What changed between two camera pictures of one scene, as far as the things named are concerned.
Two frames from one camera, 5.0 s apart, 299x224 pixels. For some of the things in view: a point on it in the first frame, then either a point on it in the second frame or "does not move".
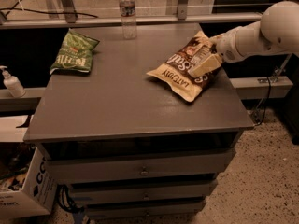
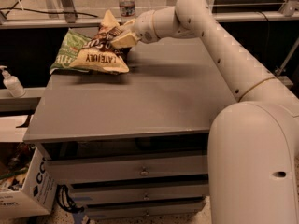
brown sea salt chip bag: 176,70 -> 100,54
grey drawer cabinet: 129,147 does not move
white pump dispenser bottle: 12,84 does not move
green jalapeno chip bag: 76,52 does not move
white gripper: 226,48 -> 145,26
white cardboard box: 37,196 does not move
